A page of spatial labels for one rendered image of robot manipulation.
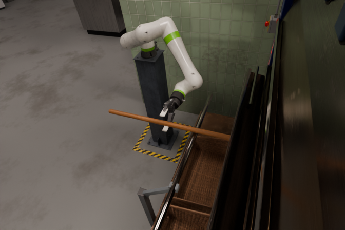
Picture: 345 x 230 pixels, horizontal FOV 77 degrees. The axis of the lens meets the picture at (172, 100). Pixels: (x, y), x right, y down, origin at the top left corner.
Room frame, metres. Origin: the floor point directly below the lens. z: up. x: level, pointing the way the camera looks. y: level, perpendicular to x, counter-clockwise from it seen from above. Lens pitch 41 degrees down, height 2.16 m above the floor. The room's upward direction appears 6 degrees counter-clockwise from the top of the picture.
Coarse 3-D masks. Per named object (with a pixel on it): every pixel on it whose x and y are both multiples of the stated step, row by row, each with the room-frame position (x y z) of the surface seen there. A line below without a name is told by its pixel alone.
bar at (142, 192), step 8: (208, 96) 1.13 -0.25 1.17; (208, 104) 1.05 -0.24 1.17; (200, 120) 0.91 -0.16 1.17; (192, 136) 0.80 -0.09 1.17; (192, 144) 0.74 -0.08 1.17; (184, 160) 0.64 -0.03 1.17; (176, 176) 0.56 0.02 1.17; (176, 184) 0.52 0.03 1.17; (144, 192) 0.60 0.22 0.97; (152, 192) 0.56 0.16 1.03; (160, 192) 0.54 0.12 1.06; (168, 192) 0.48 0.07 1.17; (176, 192) 0.49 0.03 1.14; (144, 200) 0.58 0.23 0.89; (168, 200) 0.44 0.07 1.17; (144, 208) 0.60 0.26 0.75; (152, 208) 0.62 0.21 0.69; (168, 208) 0.41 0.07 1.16; (152, 216) 0.60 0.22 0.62; (160, 216) 0.38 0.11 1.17; (152, 224) 0.59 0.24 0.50; (160, 224) 0.35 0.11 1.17
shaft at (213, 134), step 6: (120, 114) 1.02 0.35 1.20; (126, 114) 1.01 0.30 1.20; (132, 114) 1.00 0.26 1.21; (144, 120) 0.95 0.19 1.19; (150, 120) 0.93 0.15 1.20; (156, 120) 0.92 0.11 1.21; (162, 120) 0.92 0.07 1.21; (168, 126) 0.88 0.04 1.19; (174, 126) 0.86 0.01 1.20; (180, 126) 0.85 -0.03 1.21; (186, 126) 0.84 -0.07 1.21; (198, 132) 0.80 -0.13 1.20; (204, 132) 0.79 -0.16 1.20; (210, 132) 0.78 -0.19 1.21; (216, 132) 0.77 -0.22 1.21; (222, 138) 0.74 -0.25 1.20; (228, 138) 0.73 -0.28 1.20
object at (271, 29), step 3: (273, 15) 1.58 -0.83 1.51; (270, 18) 1.54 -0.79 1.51; (273, 18) 1.52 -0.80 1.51; (276, 18) 1.52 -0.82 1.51; (270, 21) 1.51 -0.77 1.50; (273, 21) 1.50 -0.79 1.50; (270, 24) 1.50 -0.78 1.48; (273, 24) 1.50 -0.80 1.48; (276, 24) 1.49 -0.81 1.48; (270, 27) 1.50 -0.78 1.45; (273, 27) 1.49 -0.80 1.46; (267, 30) 1.51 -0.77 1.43; (270, 30) 1.50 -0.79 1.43; (273, 30) 1.49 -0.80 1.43
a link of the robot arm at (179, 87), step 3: (180, 81) 1.24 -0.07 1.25; (183, 81) 1.20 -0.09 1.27; (177, 84) 1.22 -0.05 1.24; (180, 84) 1.20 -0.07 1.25; (183, 84) 1.18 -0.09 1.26; (177, 87) 1.19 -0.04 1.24; (180, 87) 1.18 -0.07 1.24; (183, 87) 1.17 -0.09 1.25; (174, 90) 1.17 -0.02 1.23; (177, 90) 1.15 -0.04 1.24; (180, 90) 1.15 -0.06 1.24; (183, 90) 1.16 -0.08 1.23; (186, 90) 1.16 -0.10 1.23; (183, 93) 1.14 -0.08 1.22; (186, 93) 1.16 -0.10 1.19
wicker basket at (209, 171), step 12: (204, 144) 1.11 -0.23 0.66; (216, 144) 1.06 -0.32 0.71; (192, 156) 1.05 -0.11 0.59; (204, 156) 1.04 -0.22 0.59; (216, 156) 1.03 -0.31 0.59; (192, 168) 0.94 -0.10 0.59; (204, 168) 0.93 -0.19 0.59; (216, 168) 0.91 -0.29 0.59; (180, 180) 0.85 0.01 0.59; (192, 180) 0.84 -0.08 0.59; (204, 180) 0.83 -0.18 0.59; (216, 180) 0.82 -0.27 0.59; (180, 192) 0.76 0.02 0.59; (192, 192) 0.75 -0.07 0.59; (204, 192) 0.73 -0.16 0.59; (180, 204) 0.63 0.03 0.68; (192, 204) 0.59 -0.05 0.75; (204, 204) 0.65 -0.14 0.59
